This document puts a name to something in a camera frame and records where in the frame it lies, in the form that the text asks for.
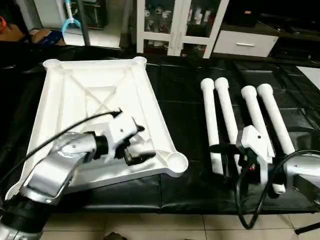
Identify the white plastic table leg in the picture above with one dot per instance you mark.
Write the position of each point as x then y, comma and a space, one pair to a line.
275, 117
226, 110
252, 112
212, 120

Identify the white plastic table top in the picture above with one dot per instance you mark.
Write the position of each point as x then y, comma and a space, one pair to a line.
100, 100

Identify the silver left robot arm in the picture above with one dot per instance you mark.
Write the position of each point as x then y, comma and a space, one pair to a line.
50, 175

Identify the black work mat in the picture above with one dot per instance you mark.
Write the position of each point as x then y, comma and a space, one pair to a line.
185, 100

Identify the black stand leg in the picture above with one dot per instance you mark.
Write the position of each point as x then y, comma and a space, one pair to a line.
307, 228

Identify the white flat sheet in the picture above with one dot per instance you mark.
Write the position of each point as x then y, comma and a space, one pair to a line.
311, 76

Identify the white drawer unit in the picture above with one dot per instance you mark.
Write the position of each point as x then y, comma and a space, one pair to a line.
245, 44

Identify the white glass door cabinet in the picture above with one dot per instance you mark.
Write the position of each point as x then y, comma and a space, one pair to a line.
180, 25

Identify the grey metal pole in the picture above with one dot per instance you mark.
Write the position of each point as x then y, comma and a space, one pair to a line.
83, 22

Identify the light blue mop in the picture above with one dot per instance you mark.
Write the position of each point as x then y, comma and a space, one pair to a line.
71, 22

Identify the black tv cabinet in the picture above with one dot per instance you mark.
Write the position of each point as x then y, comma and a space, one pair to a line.
300, 40

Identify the brown cardboard box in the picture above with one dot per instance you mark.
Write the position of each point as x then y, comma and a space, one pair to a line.
45, 36

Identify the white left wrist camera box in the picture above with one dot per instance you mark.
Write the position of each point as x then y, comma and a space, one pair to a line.
120, 132

